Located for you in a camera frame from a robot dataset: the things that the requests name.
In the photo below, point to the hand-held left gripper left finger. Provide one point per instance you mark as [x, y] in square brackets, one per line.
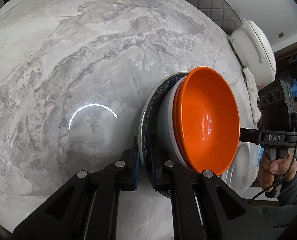
[136, 166]

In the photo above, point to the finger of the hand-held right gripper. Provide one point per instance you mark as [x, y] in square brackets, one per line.
[251, 135]

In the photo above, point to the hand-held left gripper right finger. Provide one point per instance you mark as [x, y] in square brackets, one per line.
[152, 166]

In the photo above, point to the large white plate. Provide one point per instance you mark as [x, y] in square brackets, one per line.
[254, 160]

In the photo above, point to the orange bowl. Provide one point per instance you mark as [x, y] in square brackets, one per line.
[206, 120]

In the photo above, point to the white bowl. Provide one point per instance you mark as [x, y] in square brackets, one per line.
[166, 120]

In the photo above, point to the blue patterned green bowl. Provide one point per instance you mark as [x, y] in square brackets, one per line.
[148, 110]

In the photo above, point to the person's right forearm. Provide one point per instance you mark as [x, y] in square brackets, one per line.
[293, 192]

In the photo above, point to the person's right hand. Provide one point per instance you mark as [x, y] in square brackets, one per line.
[266, 172]

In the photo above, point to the white towel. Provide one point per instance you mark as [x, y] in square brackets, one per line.
[252, 92]

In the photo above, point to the white and purple rice cooker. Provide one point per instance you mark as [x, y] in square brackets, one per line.
[253, 45]

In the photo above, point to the grey quilted chair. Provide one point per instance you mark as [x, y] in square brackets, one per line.
[208, 5]

